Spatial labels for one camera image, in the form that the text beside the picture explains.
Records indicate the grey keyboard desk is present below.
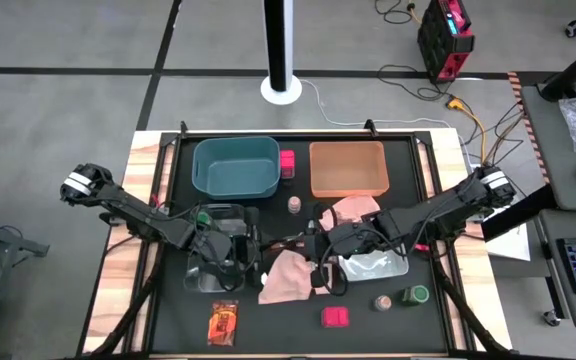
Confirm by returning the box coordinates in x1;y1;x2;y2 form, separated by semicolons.
537;208;576;333

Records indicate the black floor cable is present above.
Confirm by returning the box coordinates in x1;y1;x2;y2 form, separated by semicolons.
376;63;453;102
373;0;418;25

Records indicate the teal plastic bin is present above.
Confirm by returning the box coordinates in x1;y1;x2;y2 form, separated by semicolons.
191;136;282;201

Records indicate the clear plastic bin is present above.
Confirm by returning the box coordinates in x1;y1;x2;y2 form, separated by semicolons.
183;202;249;294

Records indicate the orange spice packet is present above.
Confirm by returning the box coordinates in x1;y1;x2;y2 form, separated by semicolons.
206;299;240;347

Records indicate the red-lidded paprika tin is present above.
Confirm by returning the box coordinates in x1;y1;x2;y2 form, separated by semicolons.
321;306;351;329
279;149;297;180

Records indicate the white translucent plastic bin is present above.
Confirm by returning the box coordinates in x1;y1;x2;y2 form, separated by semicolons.
337;243;410;283

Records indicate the striped hazard tape strip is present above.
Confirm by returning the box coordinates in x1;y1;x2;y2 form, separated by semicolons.
507;71;552;184

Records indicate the black flat bar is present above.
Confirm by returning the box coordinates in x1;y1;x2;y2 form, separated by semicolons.
481;183;557;243

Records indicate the red and black equipment box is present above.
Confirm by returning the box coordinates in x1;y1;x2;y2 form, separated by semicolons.
416;0;476;84

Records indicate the white paper sheet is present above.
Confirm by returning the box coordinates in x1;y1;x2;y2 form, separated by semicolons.
485;209;533;263

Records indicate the grey side desk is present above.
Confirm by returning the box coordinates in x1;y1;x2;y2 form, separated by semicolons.
520;84;576;212

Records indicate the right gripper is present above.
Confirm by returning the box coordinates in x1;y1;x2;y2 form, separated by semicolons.
265;218;385;290

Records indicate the orange plastic bin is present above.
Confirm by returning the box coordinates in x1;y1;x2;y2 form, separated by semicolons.
308;140;391;199

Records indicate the green-lidded spice jar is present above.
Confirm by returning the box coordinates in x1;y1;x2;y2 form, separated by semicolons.
400;284;431;307
195;209;215;231

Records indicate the tall pole with round base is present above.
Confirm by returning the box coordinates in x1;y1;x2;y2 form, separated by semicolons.
260;0;303;106

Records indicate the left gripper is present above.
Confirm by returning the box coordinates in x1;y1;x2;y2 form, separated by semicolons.
190;206;265;290

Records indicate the pink cloth towel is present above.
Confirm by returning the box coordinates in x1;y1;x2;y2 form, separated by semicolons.
257;194;382;305

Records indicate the yellow floor cable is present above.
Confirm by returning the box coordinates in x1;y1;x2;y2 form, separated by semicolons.
445;97;489;166

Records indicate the white floor cable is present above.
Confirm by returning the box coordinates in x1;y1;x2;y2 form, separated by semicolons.
300;78;472;164

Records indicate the black slanted post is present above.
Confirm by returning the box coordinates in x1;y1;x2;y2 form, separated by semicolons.
540;32;576;102

